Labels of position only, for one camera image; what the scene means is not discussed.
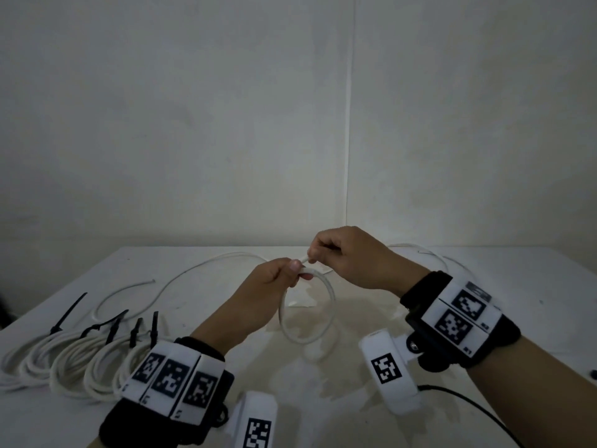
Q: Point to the person's right forearm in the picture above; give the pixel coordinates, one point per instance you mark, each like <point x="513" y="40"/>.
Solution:
<point x="536" y="391"/>

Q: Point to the person's left forearm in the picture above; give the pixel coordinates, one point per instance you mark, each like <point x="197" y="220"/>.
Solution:
<point x="219" y="331"/>

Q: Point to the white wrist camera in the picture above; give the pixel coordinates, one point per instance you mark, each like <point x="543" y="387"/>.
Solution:
<point x="387" y="368"/>
<point x="256" y="419"/>

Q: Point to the person's right hand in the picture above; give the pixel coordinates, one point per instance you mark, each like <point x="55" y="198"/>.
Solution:
<point x="368" y="261"/>

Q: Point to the black left wristband white markers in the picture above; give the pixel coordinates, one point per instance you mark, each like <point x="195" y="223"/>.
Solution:
<point x="172" y="382"/>

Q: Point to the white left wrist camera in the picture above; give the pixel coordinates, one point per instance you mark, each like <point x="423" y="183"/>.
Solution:
<point x="256" y="419"/>

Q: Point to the black metal shelf rack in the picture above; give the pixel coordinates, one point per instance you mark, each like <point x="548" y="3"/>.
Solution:
<point x="3" y="312"/>

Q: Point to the person's left hand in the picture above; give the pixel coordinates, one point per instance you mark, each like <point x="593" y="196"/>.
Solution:
<point x="266" y="293"/>

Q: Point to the black plastic zip tie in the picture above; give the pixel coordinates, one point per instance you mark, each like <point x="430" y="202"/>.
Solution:
<point x="107" y="321"/>
<point x="113" y="332"/>
<point x="70" y="312"/>
<point x="154" y="328"/>
<point x="135" y="332"/>

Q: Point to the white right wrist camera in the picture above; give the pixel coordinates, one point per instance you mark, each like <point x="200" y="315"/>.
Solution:
<point x="387" y="368"/>

